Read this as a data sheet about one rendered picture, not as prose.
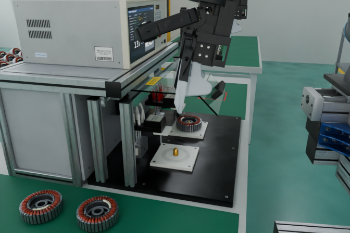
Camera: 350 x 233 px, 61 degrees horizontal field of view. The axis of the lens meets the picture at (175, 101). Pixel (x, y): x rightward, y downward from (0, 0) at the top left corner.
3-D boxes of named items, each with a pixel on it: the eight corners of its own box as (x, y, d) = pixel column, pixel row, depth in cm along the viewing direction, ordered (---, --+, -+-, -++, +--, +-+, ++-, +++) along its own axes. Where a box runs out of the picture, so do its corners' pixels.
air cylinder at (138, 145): (148, 148, 115) (147, 136, 113) (141, 158, 108) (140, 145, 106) (136, 146, 116) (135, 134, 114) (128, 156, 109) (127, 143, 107)
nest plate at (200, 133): (208, 124, 136) (208, 121, 136) (202, 139, 122) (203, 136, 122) (176, 120, 139) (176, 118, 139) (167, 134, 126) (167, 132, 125)
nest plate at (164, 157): (199, 150, 114) (199, 147, 114) (191, 171, 100) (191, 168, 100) (162, 145, 117) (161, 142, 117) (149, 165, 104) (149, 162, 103)
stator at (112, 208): (88, 240, 75) (86, 229, 74) (71, 216, 83) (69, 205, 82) (126, 220, 82) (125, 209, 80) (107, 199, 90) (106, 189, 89)
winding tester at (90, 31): (166, 46, 132) (166, -3, 124) (129, 69, 92) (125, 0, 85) (87, 42, 140) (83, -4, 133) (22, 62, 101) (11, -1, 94)
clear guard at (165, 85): (225, 90, 107) (226, 74, 105) (217, 116, 86) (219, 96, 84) (140, 83, 115) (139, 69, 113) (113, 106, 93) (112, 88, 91)
